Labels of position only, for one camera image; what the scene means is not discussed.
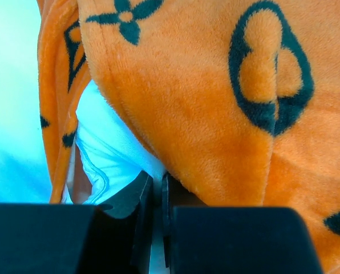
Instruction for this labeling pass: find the orange patterned pillowcase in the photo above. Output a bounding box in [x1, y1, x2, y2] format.
[38, 1, 340, 273]

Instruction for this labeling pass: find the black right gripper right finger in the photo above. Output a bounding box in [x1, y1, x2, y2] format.
[162, 175, 322, 274]

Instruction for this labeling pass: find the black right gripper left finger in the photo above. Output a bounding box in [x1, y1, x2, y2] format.
[0, 172, 153, 273]

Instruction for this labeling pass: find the white pillow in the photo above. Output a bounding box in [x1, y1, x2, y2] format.
[74, 82, 167, 273]

